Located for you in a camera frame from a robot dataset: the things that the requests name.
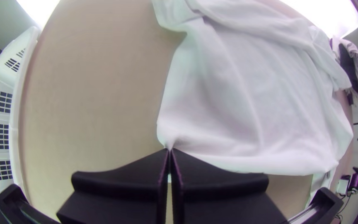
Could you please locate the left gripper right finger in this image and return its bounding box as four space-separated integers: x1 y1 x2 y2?
170 149 289 224

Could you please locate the white t-shirt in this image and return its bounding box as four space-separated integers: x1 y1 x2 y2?
151 0 355 203

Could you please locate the heap of clothes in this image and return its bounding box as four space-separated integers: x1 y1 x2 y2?
330 35 358 106

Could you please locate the white laundry basket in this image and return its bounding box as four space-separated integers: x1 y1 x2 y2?
0 26 41 200

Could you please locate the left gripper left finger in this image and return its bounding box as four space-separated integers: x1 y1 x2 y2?
56 149 169 224

